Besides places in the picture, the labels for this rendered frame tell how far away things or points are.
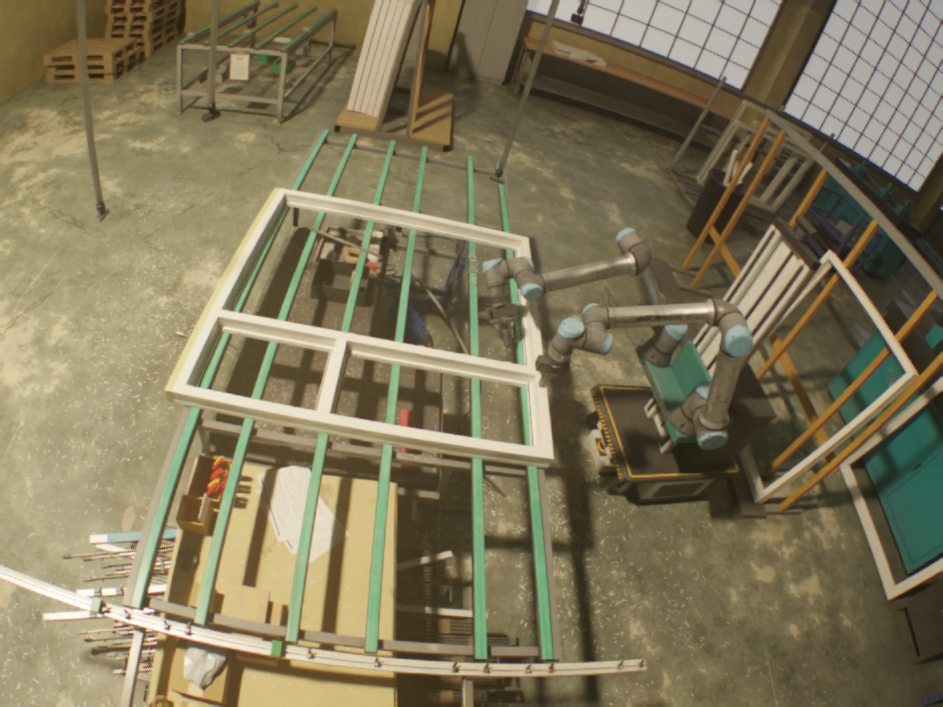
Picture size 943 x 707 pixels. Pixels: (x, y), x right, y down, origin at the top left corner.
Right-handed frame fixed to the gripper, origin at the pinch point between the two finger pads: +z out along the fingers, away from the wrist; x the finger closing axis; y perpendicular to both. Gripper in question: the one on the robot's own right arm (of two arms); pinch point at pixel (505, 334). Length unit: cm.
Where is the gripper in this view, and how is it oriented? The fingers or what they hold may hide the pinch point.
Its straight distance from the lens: 240.0
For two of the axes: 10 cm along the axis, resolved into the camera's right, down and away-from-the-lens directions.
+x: 9.7, -1.7, -1.9
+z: 2.0, 9.7, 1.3
